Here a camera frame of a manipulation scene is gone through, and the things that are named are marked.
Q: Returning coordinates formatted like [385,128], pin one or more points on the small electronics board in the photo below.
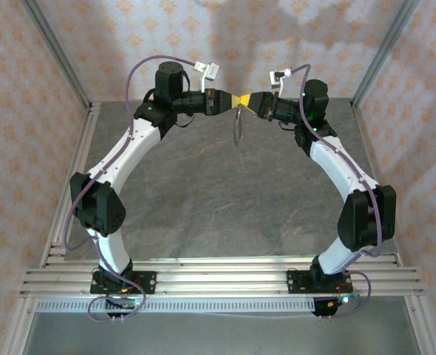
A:
[326,307]
[125,304]

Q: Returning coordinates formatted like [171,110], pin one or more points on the thin aluminium side rail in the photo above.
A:
[361,129]

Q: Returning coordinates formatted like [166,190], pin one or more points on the grey metal lower panel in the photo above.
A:
[221,336]

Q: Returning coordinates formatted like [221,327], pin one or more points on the aluminium frame leg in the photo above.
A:
[20,325]
[421,325]

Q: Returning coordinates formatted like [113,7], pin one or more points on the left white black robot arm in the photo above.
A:
[132,151]

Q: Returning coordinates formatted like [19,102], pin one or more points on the wide aluminium base beam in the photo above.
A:
[221,281]

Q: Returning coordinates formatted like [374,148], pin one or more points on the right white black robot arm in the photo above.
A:
[332,170]

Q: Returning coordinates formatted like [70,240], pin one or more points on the double aluminium side rail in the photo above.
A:
[80,155]

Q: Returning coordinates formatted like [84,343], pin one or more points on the aluminium corner post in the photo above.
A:
[384,51]
[57,51]

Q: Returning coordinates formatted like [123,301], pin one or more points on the aluminium table edge rail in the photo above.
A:
[221,262]

